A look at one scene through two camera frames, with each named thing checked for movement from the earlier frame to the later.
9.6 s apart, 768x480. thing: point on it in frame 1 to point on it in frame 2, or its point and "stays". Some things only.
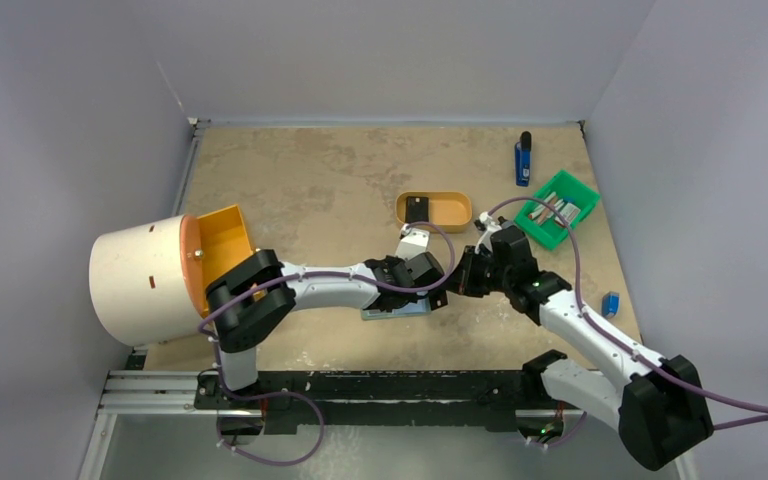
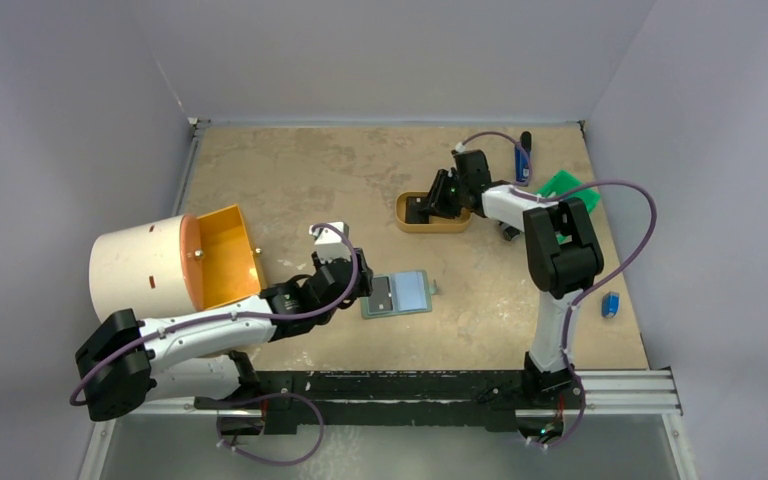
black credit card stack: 417,209 stays
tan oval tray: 452,211 stays
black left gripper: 392,262 to 363,288
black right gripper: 465,278 to 441,192
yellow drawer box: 224,241 stays
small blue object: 610,304 stays
